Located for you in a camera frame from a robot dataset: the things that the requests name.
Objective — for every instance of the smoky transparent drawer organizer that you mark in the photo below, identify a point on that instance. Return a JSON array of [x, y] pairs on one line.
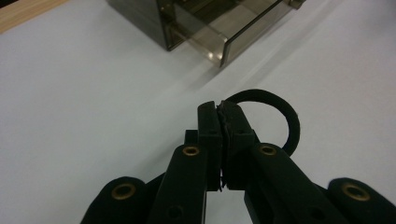
[[140, 18]]

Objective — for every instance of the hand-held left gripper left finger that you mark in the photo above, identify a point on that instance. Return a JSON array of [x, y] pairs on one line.
[[209, 133]]

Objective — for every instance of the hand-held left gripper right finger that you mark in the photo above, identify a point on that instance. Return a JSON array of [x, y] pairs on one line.
[[237, 133]]

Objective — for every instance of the black elastic hair band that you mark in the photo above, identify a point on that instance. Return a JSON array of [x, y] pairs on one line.
[[289, 115]]

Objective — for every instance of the wooden table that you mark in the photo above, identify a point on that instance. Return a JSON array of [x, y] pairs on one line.
[[21, 12]]

